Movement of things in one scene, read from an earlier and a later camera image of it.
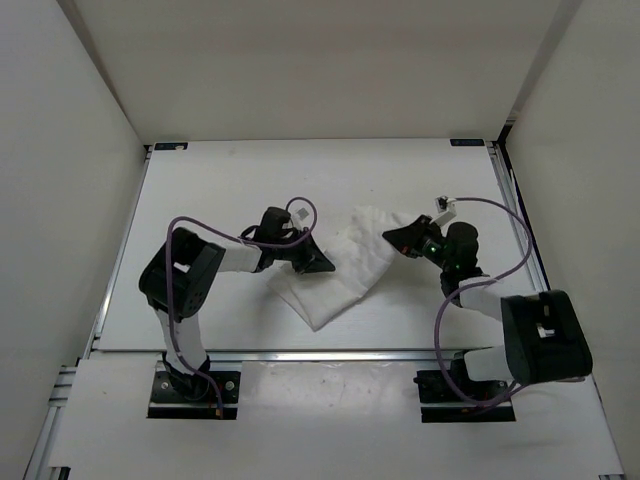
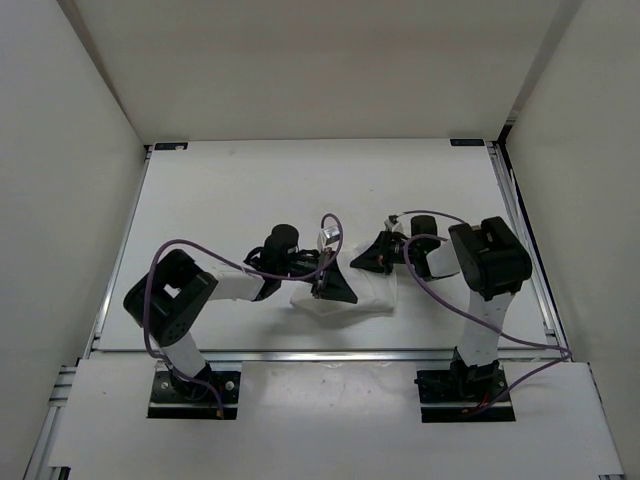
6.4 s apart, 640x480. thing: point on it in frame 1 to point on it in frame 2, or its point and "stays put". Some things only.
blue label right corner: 466,142 stays put
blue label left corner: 171,146 stays put
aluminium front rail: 279,356 stays put
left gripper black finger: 312,259 to 336,287
